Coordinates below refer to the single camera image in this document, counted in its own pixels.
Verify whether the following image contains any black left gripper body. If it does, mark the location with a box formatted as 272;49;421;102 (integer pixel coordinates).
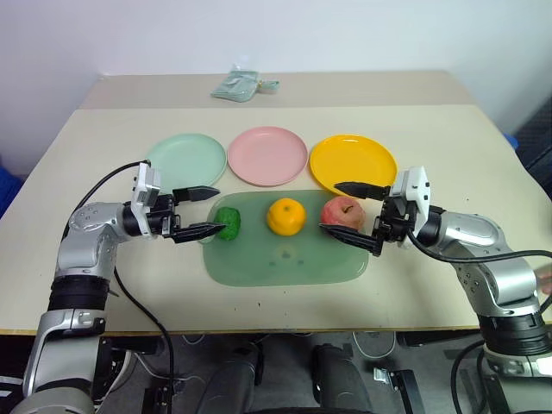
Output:
148;192;183;240

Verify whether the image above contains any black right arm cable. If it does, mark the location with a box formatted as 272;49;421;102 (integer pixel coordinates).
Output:
405;230;552;414

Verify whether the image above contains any green vegetable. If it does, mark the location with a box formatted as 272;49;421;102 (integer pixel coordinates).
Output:
214;206;242;242

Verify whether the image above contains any blurred bare person hand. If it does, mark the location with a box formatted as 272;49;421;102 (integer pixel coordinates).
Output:
536;263;552;298

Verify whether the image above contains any pink round plate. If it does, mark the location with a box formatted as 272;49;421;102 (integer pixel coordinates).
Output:
227;126;310;188

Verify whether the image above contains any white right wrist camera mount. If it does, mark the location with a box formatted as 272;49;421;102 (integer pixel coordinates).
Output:
388;166;432;226

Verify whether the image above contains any red apple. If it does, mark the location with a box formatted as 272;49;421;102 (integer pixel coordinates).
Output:
319;196;367;232

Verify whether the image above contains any translucent green rectangular tray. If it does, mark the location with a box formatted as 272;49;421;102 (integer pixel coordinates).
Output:
201;189;370;288

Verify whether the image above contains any orange fruit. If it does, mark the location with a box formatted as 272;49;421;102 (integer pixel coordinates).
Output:
266;198;308;237

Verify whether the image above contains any teal fabric pouch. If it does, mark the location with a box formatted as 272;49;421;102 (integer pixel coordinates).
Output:
210;69;260;104

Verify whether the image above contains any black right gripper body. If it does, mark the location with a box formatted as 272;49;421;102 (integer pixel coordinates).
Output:
372;196;417;251

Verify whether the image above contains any black textured bag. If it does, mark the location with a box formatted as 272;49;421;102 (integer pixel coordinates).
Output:
511;97;552;198

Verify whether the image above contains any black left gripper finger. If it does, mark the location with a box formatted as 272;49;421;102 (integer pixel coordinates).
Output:
172;185;222;204
171;222;228;245

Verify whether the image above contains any black metal floor bracket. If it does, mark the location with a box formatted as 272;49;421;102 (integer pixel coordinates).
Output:
372;367;420;414

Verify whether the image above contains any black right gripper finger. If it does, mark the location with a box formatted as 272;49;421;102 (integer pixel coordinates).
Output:
334;180;392;201
318;223;383;259

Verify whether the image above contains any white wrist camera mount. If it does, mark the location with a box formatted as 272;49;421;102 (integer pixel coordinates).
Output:
388;166;432;226
129;162;164;237

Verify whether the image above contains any white cable under table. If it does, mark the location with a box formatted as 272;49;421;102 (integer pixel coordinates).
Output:
350;330;398;360

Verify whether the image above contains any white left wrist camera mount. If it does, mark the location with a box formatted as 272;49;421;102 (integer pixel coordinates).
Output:
129;162;164;237

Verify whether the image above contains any blue object beside table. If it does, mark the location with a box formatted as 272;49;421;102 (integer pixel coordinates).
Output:
0;162;25;219

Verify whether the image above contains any yellow round plate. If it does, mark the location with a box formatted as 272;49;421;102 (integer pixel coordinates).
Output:
308;135;399;198

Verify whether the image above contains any dark rounded robot leg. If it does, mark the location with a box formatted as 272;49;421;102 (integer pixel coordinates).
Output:
311;343;374;414
194;339;260;414

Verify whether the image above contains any mint green round plate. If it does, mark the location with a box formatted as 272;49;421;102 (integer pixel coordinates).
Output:
145;133;229;188

